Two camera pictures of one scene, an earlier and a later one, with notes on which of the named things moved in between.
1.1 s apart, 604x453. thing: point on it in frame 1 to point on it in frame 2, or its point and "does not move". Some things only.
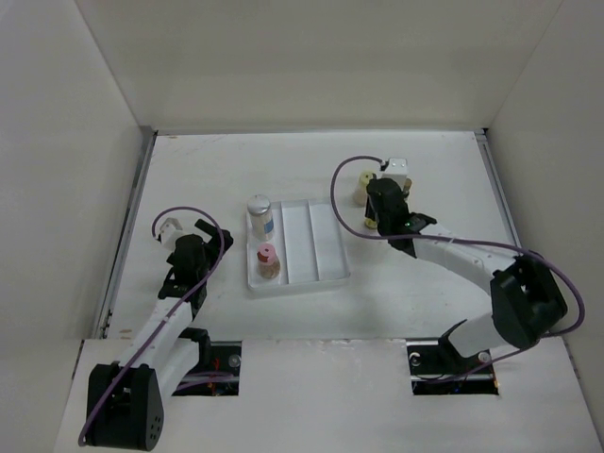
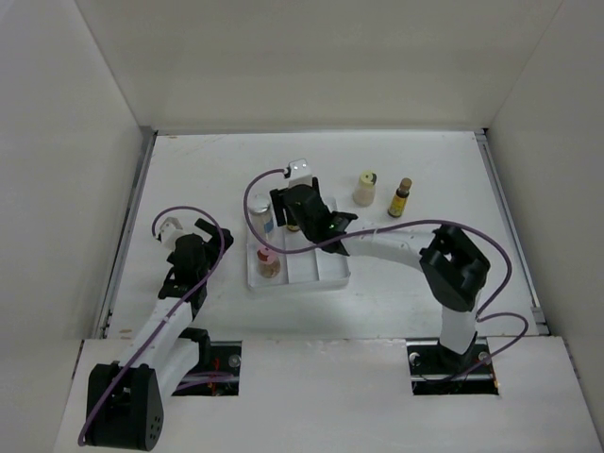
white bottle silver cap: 260,209 does not move
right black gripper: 369,210 to 278,202
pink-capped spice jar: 268,261 does not move
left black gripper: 212,251 does not move
